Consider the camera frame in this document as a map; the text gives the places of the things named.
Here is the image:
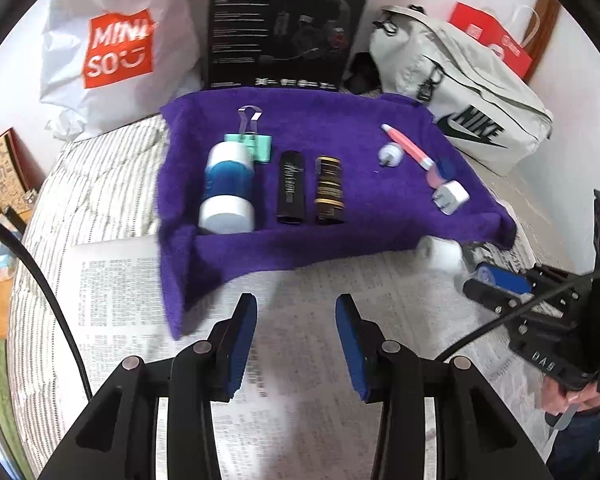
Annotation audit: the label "wooden door frame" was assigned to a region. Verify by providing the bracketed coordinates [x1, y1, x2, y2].
[522, 0, 563, 86]

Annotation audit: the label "black and gold box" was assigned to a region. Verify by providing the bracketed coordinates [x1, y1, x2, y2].
[314, 155, 347, 224]

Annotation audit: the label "green binder clip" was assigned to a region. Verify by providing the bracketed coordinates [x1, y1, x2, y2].
[224, 104, 273, 163]

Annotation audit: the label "red paper bag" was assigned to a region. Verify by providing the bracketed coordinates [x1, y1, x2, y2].
[448, 1, 543, 81]

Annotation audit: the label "person's right hand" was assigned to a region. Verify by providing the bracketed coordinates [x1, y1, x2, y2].
[540, 377, 600, 418]

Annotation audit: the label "person's dark blue trousers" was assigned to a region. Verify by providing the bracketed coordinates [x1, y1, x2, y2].
[547, 400, 600, 476]

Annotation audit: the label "round white plug adapter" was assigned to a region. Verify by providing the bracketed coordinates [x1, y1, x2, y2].
[377, 142, 406, 167]

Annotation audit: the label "white sling bag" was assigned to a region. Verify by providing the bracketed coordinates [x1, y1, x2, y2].
[369, 4, 554, 177]

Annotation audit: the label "newspaper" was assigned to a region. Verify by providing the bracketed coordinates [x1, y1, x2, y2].
[75, 237, 600, 480]

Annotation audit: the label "purple towel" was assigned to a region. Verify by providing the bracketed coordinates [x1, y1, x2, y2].
[157, 87, 518, 341]

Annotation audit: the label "black headphone box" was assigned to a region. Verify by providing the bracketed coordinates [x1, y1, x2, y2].
[207, 0, 378, 92]

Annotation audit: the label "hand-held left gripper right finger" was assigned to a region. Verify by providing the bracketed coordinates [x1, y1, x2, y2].
[334, 294, 553, 480]

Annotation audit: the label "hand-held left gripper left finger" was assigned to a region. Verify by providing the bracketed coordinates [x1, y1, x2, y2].
[40, 292, 259, 480]

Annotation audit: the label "white plastic shopping bag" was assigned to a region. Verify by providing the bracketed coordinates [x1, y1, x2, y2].
[39, 0, 203, 141]

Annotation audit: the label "white charger plug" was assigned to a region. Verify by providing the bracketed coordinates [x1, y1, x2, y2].
[431, 180, 470, 216]

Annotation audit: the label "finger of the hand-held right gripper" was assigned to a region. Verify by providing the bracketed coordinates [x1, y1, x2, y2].
[475, 262, 581, 297]
[462, 279, 581, 322]

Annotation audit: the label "wooden furniture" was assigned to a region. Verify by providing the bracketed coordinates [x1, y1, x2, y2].
[0, 200, 36, 341]

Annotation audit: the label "white cylindrical bottle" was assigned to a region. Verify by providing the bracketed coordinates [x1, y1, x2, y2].
[416, 236, 465, 273]

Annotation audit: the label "patterned book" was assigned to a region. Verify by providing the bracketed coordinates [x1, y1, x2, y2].
[0, 127, 33, 211]

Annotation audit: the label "black cable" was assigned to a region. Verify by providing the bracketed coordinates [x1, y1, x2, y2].
[0, 211, 95, 403]
[434, 269, 598, 361]

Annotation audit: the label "black cosmetic tube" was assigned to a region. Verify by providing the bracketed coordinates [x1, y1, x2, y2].
[276, 150, 307, 225]

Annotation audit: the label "blue and white cylinder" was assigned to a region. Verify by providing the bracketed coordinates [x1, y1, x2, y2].
[197, 141, 257, 235]

